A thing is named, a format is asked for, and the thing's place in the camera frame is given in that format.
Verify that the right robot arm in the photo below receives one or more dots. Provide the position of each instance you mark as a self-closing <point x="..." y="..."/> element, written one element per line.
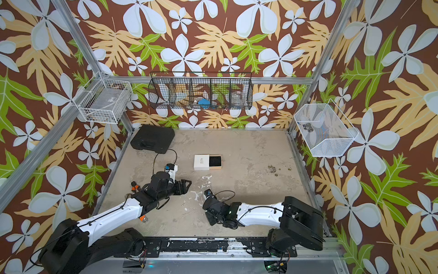
<point x="292" y="221"/>

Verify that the black wire basket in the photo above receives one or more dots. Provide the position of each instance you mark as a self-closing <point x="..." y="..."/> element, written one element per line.
<point x="224" y="90"/>

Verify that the blue object in basket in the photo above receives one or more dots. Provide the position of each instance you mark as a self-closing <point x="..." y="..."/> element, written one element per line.
<point x="204" y="103"/>

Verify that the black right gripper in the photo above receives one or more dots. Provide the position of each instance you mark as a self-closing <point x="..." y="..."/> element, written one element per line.
<point x="208" y="216"/>

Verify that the white wire basket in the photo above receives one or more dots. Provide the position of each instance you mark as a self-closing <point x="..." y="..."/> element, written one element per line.
<point x="104" y="100"/>

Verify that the black hard case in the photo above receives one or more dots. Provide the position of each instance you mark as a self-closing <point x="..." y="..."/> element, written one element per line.
<point x="153" y="138"/>

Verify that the white sleeve jewelry box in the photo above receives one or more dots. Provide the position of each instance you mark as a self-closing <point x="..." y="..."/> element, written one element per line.
<point x="201" y="162"/>

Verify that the white mesh basket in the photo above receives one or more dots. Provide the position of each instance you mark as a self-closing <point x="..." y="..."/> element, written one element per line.
<point x="333" y="132"/>

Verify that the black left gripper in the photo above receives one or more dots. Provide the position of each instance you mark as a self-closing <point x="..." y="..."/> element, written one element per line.
<point x="184" y="189"/>

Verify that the black lined tan drawer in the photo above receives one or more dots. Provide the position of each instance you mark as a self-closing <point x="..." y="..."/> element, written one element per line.
<point x="215" y="162"/>

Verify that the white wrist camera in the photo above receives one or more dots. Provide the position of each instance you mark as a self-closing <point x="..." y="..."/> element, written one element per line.
<point x="171" y="169"/>
<point x="208" y="193"/>

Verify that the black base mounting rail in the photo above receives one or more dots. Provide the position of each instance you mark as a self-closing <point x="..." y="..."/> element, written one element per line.
<point x="153" y="247"/>

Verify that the small metal object in basket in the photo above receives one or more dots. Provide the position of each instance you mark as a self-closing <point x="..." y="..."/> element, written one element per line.
<point x="308" y="127"/>

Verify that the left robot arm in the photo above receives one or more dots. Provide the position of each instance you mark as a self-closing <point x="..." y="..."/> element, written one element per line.
<point x="76" y="245"/>

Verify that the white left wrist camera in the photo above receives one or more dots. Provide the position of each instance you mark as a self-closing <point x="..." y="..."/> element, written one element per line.
<point x="171" y="169"/>

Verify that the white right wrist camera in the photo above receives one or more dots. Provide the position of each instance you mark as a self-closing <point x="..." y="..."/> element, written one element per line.
<point x="208" y="193"/>

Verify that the orange handled pliers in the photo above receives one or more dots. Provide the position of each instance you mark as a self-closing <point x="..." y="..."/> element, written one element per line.
<point x="135" y="189"/>

